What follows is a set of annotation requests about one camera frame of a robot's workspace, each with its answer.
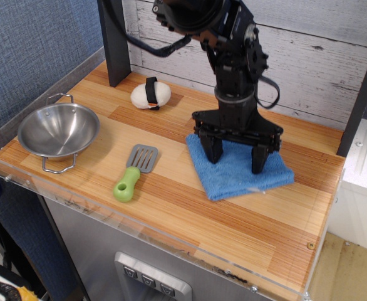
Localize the green handled grey spatula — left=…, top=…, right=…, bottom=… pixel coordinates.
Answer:
left=113, top=144, right=158, bottom=203

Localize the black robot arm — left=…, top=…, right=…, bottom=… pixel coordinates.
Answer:
left=153, top=1, right=283, bottom=174

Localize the white side cabinet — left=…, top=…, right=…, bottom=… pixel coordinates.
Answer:
left=328, top=119, right=367, bottom=248

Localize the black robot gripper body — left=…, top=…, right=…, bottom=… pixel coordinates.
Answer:
left=192, top=99, right=283, bottom=152

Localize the clear acrylic edge guard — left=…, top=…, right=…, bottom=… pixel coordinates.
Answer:
left=0, top=149, right=344, bottom=300

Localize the white plush sushi toy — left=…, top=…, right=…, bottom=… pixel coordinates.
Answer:
left=130, top=77, right=172, bottom=110

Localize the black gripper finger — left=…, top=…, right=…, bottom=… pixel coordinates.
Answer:
left=252, top=145, right=269, bottom=174
left=199, top=134, right=223, bottom=164

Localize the blue towel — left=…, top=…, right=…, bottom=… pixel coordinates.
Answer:
left=186, top=134, right=294, bottom=201

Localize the steel bowl with handles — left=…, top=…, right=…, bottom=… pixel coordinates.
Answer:
left=18, top=93, right=100, bottom=174

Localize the silver dispenser button panel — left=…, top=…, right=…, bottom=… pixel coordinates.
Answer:
left=114, top=251, right=193, bottom=300

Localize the dark grey right post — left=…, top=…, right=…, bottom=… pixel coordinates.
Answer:
left=336, top=0, right=367, bottom=157

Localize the dark grey post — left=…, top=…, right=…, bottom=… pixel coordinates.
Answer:
left=97, top=0, right=131, bottom=87
left=336, top=0, right=367, bottom=157

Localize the stainless steel cabinet front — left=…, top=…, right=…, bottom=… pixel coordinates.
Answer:
left=44, top=198, right=267, bottom=300

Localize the dark grey left post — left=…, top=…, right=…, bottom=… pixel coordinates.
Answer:
left=97, top=0, right=131, bottom=87

